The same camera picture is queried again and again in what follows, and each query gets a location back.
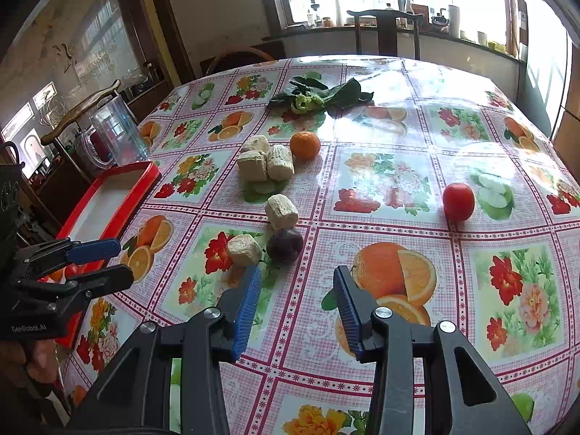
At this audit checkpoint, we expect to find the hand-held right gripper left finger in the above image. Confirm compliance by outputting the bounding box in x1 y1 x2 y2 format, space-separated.
68 264 264 435

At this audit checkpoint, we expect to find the red cardboard tray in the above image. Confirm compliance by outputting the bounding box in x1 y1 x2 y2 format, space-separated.
38 161 162 349

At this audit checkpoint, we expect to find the leafy green vegetable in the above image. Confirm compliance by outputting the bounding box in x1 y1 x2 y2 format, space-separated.
267 77 374 114

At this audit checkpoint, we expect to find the clear glass pitcher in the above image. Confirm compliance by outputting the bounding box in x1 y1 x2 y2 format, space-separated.
75 95 139 173

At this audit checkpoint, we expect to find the dark wooden chair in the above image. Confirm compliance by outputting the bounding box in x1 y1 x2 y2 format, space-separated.
347 9 425 61

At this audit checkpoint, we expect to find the dark purple plum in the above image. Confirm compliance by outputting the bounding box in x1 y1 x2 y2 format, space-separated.
266 229 304 264

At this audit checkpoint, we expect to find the wooden sideboard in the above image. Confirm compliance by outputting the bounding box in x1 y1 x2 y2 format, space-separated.
120 79 175 121

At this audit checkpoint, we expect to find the round bamboo chair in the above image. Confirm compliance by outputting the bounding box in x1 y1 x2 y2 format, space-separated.
206 47 277 75

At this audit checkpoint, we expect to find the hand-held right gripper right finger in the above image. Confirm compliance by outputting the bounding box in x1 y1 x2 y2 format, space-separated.
332 265 534 435

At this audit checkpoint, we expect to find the red thermos cup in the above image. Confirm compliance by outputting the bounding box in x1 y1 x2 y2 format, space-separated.
91 128 113 164

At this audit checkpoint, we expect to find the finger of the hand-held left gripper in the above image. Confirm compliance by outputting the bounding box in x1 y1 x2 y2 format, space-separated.
10 264 135 302
16 238 122 278

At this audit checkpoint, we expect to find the corn cob piece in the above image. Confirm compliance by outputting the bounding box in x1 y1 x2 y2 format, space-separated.
238 149 268 184
266 144 295 181
265 194 300 232
227 234 264 268
240 135 271 155

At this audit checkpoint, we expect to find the etched glass partition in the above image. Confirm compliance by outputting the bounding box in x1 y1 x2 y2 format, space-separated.
0 0 146 164

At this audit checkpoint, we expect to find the person's left hand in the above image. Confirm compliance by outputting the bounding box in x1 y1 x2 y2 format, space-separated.
0 337 62 399

